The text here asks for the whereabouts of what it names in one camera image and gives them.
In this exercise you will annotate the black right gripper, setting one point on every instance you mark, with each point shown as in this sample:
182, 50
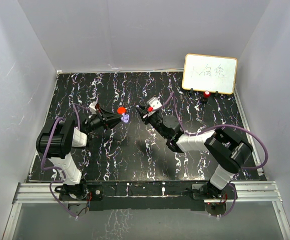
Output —
142, 110

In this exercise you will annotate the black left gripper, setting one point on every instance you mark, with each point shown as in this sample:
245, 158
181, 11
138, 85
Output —
114, 118

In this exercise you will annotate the orange earbud charging case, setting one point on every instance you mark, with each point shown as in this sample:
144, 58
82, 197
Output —
121, 110

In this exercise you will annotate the purple charging case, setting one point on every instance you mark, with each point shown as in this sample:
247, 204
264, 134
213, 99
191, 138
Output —
125, 118

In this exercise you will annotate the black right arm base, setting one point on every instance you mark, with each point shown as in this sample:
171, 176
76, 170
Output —
207, 191

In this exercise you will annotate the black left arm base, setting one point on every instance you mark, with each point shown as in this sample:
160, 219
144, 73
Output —
80, 192

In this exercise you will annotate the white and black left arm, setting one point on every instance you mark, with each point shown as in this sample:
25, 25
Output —
59, 136

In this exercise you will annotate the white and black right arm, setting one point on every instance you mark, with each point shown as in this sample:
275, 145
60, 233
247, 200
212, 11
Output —
228, 149

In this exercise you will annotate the red emergency button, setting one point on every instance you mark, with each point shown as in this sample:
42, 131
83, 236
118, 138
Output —
206, 96

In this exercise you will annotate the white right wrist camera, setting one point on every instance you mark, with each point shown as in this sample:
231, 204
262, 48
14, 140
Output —
154, 104

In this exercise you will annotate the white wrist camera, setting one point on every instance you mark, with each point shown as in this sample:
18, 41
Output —
94, 108
154, 104

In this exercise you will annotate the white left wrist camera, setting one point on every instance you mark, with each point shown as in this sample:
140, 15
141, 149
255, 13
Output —
94, 108

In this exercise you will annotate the white board yellow frame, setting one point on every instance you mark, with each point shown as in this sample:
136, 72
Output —
209, 73

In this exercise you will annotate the aluminium front rail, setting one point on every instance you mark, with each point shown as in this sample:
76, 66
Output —
246, 191

